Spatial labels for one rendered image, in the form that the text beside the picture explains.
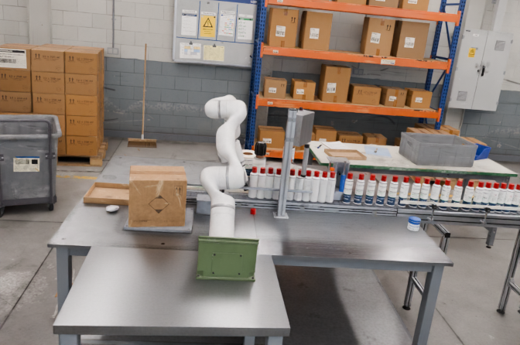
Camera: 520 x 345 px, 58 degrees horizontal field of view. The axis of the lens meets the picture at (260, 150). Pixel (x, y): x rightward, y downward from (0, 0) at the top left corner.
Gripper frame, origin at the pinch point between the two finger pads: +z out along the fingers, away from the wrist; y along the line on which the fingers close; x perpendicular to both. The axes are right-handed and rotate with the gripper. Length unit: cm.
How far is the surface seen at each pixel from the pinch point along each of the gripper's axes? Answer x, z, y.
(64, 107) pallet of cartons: 195, -48, 286
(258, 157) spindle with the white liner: -13.0, -9.0, 25.1
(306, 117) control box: -46, -37, -14
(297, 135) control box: -38, -29, -17
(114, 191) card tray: 82, -18, 8
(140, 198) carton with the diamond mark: 53, -27, -45
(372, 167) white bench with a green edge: -109, 57, 113
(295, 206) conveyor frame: -27.4, 18.9, -5.7
